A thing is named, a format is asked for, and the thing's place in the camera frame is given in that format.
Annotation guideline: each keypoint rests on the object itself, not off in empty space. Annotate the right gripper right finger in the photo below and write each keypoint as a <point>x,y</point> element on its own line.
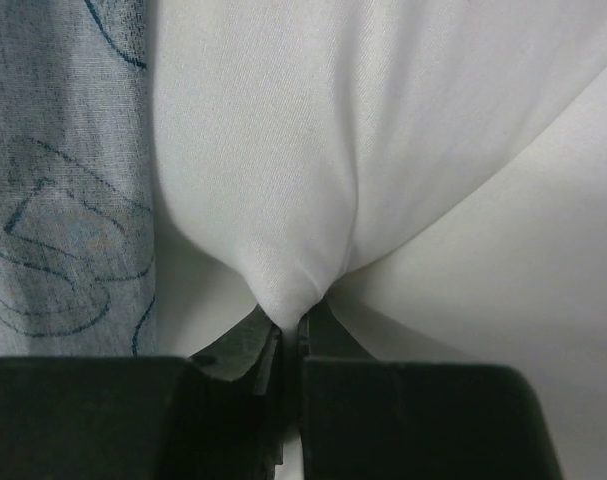
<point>364,418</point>

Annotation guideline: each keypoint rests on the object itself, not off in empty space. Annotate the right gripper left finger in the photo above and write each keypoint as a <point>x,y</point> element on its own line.
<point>214,415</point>

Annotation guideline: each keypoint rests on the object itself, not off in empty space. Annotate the blue cartoon print pillowcase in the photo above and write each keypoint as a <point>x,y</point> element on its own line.
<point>77,272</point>

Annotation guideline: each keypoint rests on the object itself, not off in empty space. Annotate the white pillow insert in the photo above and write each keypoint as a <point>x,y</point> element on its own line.
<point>436,169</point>

